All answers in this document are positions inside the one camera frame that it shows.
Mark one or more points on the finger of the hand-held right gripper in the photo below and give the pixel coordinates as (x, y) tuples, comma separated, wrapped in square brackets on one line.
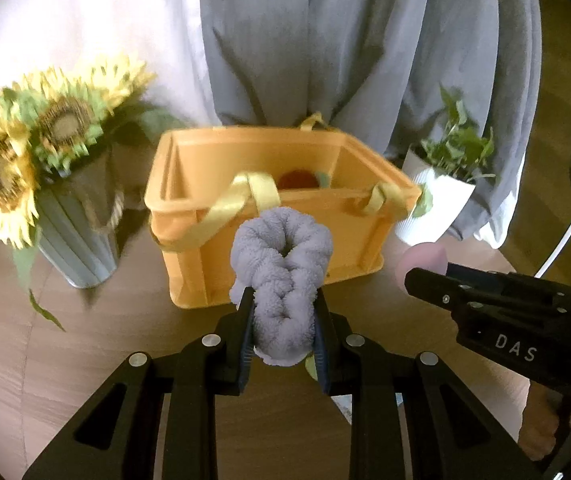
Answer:
[(435, 290), (495, 277)]

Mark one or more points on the white fluffy braided towel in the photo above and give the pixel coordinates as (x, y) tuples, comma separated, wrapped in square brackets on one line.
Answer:
[(285, 280)]

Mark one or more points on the grey-green ribbed vase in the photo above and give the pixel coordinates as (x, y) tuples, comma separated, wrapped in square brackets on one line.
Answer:
[(83, 240)]

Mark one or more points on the green soft toy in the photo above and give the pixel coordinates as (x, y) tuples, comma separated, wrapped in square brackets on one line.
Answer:
[(309, 366)]

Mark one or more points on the white plant pot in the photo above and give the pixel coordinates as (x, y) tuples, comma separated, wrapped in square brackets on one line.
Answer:
[(430, 210)]

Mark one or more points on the orange plastic crate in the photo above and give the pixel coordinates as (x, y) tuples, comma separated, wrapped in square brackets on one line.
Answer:
[(190, 270)]

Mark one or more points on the white curved trim strip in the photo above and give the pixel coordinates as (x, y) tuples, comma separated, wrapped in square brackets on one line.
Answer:
[(560, 246)]

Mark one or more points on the green leafy houseplant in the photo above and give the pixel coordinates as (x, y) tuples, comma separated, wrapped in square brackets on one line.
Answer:
[(458, 150)]

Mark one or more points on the red and green plush toy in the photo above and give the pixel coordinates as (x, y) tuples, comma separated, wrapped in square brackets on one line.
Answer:
[(298, 180)]

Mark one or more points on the person's right hand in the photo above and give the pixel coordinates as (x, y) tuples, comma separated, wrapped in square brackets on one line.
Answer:
[(535, 422)]

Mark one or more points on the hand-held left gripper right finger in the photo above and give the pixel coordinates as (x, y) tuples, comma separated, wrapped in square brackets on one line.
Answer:
[(321, 355)]

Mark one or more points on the artificial sunflower bouquet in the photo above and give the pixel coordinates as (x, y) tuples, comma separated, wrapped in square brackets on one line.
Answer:
[(20, 160)]

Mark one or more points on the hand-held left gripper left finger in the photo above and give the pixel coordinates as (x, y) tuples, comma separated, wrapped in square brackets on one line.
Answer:
[(245, 340)]

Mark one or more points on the white curtain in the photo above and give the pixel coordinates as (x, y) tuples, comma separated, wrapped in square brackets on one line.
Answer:
[(488, 232), (90, 20)]

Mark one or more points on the grey curtain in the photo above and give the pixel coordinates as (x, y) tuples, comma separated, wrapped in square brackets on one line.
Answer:
[(355, 60)]

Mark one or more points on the pastel small plush toy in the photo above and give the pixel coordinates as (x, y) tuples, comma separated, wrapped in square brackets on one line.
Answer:
[(423, 260)]

